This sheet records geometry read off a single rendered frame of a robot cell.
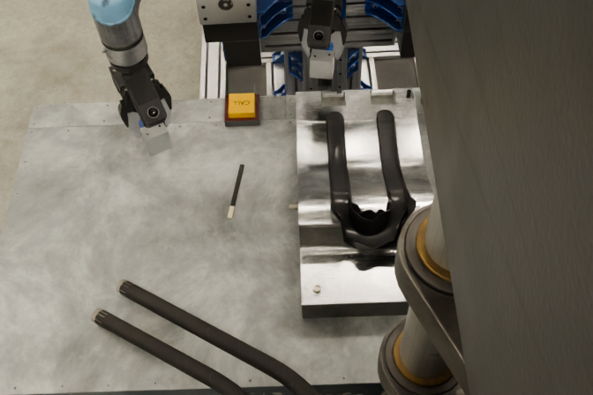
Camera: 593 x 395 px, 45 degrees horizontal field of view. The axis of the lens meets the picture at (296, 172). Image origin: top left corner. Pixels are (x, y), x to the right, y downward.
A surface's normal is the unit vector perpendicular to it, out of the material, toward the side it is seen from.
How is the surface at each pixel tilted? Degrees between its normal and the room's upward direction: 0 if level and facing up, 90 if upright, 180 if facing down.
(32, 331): 0
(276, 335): 0
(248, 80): 0
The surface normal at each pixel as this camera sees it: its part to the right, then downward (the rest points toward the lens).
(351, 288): -0.03, -0.58
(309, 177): -0.04, -0.88
